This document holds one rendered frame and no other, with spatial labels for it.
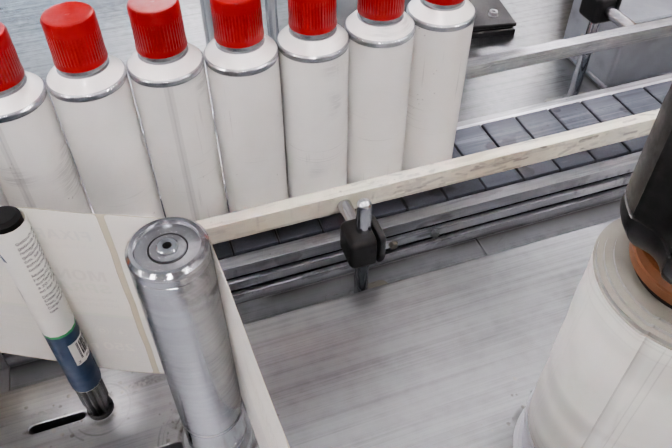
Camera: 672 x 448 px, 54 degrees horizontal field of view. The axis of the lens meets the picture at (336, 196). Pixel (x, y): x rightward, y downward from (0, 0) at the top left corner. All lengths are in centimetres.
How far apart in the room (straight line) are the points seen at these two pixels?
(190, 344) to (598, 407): 20
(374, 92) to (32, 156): 24
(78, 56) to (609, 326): 34
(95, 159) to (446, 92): 27
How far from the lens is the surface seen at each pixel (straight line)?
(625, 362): 32
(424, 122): 55
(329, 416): 46
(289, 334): 50
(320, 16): 46
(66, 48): 45
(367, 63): 49
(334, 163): 53
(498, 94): 81
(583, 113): 72
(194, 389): 37
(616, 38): 69
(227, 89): 47
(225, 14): 44
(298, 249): 55
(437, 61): 52
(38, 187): 49
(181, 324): 32
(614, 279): 31
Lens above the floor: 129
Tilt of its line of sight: 45 degrees down
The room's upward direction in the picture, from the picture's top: straight up
